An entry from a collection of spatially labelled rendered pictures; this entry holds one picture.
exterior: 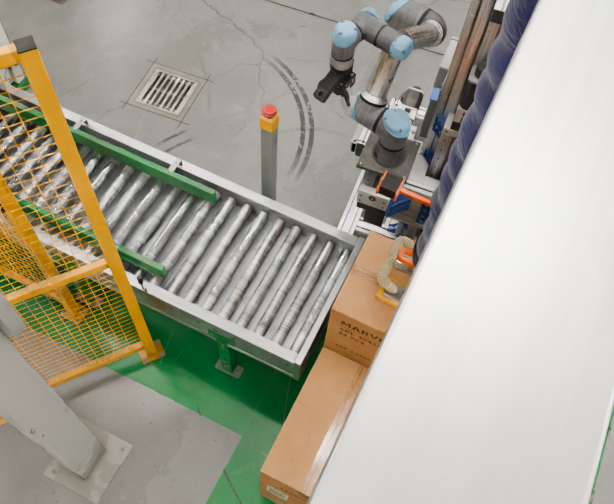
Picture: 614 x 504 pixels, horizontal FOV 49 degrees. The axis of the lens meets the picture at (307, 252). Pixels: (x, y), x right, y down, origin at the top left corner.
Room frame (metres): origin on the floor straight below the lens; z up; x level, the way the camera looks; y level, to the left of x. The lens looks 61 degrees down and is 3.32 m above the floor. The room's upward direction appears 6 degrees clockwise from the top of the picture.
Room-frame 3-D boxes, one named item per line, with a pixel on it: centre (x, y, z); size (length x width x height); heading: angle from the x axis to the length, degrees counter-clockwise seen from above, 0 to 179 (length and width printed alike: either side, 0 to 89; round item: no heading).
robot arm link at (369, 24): (1.72, -0.11, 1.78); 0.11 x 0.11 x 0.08; 58
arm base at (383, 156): (1.81, -0.30, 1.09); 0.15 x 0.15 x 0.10
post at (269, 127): (1.98, 0.23, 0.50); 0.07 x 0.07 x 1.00; 70
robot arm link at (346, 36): (1.65, -0.05, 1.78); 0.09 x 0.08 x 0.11; 148
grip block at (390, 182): (1.53, -0.29, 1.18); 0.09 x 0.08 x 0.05; 159
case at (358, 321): (1.18, -0.47, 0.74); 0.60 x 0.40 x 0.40; 70
